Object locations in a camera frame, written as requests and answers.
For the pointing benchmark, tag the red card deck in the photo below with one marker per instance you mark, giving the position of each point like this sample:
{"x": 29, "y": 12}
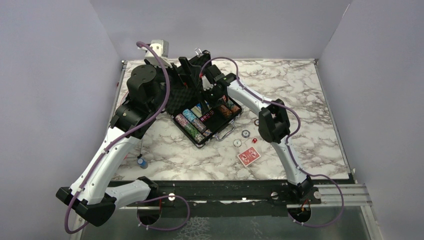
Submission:
{"x": 248, "y": 156}

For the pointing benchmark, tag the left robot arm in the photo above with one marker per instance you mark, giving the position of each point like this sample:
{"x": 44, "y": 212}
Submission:
{"x": 90, "y": 196}

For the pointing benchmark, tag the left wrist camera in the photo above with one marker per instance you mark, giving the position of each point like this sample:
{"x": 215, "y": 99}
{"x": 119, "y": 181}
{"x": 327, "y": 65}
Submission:
{"x": 161, "y": 48}

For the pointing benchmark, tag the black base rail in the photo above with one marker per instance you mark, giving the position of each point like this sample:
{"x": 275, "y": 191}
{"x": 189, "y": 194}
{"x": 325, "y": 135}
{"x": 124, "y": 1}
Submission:
{"x": 233, "y": 198}

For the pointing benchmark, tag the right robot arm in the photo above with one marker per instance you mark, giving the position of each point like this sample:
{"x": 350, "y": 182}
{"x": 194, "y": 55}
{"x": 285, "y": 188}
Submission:
{"x": 273, "y": 127}

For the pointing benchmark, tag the black poker case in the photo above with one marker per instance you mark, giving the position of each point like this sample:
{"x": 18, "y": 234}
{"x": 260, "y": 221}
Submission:
{"x": 200, "y": 130}

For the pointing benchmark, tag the blue 10 chip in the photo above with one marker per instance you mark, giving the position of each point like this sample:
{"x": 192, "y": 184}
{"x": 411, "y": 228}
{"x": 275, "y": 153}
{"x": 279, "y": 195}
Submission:
{"x": 245, "y": 133}

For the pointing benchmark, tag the white grey chip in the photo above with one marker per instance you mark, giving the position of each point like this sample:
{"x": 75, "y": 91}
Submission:
{"x": 237, "y": 143}

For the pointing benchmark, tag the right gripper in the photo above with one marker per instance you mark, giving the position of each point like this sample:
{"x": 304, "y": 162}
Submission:
{"x": 203, "y": 95}

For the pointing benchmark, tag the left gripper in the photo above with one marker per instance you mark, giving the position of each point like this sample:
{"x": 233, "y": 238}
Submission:
{"x": 191, "y": 78}

